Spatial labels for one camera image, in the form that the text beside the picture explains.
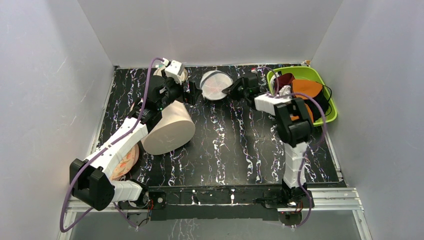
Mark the white cloth in basin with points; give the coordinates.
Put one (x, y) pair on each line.
(285, 92)

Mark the orange black bra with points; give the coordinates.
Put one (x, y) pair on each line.
(315, 90)

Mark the pink floral flat laundry bag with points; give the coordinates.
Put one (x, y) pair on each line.
(126, 163)

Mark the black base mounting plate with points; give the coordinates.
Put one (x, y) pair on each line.
(211, 202)

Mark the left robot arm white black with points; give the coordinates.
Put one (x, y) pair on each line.
(91, 178)

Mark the small beige round bra bag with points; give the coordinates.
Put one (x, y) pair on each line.
(161, 72)

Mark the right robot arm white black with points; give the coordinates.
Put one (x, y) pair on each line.
(294, 128)

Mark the large beige cylindrical laundry bag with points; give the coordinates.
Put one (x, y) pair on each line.
(175, 129)

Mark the white mesh laundry bag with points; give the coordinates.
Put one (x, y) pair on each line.
(213, 83)

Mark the green plastic basin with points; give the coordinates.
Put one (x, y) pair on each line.
(306, 72)

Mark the dark red bra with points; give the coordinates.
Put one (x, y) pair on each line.
(283, 80)

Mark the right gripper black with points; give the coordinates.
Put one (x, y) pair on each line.
(241, 87)

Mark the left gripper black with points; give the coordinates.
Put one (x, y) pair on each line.
(192, 97)

